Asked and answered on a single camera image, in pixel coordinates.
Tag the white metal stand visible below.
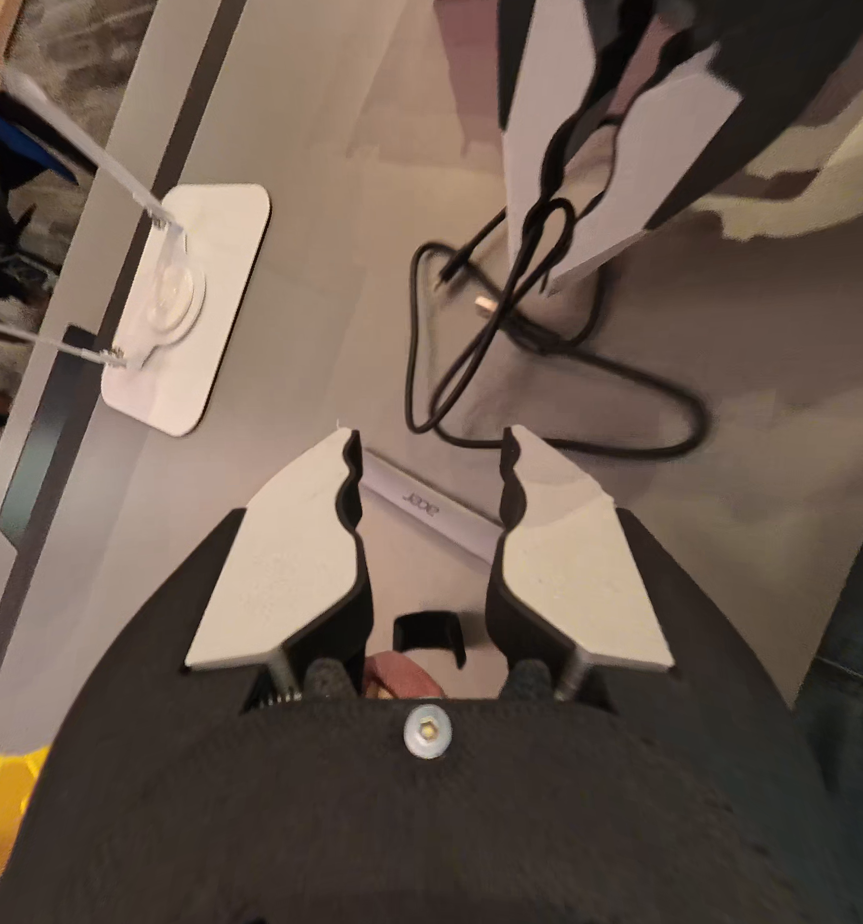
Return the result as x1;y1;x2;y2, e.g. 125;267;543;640
0;72;272;437

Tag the black smooth usb-c cable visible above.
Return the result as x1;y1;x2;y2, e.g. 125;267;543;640
406;198;710;459

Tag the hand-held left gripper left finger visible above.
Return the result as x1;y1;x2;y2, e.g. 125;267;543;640
183;429;374;697

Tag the person's jeans leg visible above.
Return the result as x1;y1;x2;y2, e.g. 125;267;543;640
792;476;863;795

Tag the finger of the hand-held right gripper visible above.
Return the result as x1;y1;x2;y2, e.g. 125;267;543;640
545;45;744;295
502;0;600;288

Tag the yellow plastic bin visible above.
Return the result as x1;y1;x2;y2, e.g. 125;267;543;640
0;747;50;878

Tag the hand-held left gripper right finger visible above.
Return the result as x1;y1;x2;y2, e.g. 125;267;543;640
488;424;676;701

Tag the grey usb hub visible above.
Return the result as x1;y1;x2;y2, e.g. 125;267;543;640
359;446;510;565

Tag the black velcro cable strap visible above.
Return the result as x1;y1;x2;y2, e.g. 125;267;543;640
391;610;468;668

